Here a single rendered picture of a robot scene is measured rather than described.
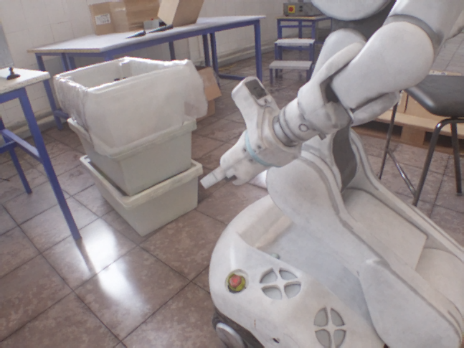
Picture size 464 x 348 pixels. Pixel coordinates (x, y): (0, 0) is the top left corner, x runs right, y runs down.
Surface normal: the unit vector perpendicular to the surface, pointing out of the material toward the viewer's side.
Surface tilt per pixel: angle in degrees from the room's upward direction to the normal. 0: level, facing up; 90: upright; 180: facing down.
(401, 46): 82
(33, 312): 0
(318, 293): 38
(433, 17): 96
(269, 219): 68
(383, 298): 90
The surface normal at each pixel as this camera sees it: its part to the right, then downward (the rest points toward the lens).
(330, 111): 0.68, -0.07
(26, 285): -0.07, -0.86
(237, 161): -0.07, -0.03
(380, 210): 0.23, -0.69
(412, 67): -0.48, 0.55
